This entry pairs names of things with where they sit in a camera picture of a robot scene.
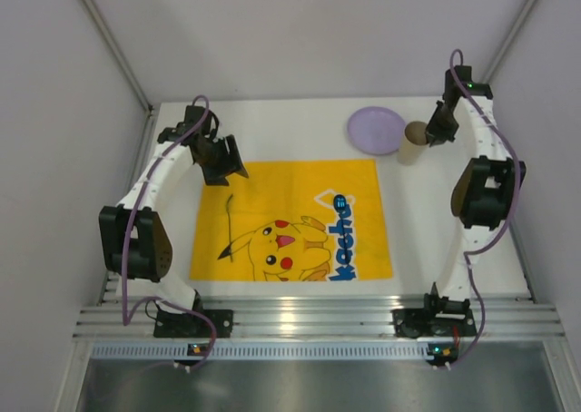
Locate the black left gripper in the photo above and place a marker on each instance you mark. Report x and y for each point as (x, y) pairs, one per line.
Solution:
(222, 159)

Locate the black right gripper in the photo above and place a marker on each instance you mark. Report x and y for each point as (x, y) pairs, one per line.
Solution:
(439, 128)

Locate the blue metal fork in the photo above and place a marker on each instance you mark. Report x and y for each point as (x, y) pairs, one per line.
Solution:
(228, 212)

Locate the beige paper cup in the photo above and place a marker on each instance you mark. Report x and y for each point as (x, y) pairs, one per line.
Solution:
(413, 143)

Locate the lilac plastic plate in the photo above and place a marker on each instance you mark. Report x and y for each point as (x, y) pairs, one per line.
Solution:
(376, 130)

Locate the yellow Pikachu placemat cloth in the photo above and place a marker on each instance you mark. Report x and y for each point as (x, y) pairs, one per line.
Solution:
(285, 228)

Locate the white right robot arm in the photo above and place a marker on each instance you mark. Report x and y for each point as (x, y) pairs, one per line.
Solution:
(485, 196)

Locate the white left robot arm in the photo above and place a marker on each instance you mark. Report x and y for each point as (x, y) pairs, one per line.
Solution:
(135, 243)

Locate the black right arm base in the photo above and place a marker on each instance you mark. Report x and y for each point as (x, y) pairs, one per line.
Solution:
(439, 316)

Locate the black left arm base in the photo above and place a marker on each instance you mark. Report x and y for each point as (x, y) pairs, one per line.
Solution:
(171, 323)

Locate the aluminium mounting rail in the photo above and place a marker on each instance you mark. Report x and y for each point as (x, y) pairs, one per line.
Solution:
(368, 317)

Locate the perforated cable duct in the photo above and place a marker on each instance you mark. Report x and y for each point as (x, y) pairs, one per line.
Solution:
(230, 350)

